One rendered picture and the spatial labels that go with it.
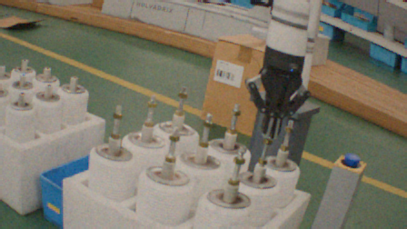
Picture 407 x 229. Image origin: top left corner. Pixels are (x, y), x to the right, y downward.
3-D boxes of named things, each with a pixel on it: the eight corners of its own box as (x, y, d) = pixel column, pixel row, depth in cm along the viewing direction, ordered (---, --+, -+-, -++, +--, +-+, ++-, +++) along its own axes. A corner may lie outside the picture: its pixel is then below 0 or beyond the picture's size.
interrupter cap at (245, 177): (230, 182, 110) (231, 178, 110) (247, 171, 117) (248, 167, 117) (266, 194, 107) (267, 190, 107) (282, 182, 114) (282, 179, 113)
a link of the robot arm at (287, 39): (292, 44, 113) (295, 15, 111) (315, 60, 103) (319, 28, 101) (248, 35, 110) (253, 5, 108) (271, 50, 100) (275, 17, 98)
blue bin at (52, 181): (100, 190, 151) (103, 148, 147) (134, 207, 146) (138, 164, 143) (38, 215, 125) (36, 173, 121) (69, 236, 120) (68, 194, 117)
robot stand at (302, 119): (252, 192, 171) (277, 88, 162) (292, 207, 163) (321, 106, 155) (223, 205, 159) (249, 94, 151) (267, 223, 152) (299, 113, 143)
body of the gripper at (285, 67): (272, 46, 100) (263, 101, 103) (314, 55, 103) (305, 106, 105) (257, 36, 107) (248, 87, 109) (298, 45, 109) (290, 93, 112)
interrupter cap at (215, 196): (253, 197, 105) (253, 194, 105) (247, 214, 98) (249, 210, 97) (210, 188, 106) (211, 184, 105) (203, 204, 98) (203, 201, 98)
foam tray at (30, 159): (17, 135, 170) (21, 83, 165) (101, 184, 155) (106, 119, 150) (-49, 158, 136) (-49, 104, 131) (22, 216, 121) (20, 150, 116)
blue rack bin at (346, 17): (351, 22, 599) (352, 5, 593) (377, 33, 580) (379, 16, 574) (338, 20, 558) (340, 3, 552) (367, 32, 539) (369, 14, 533)
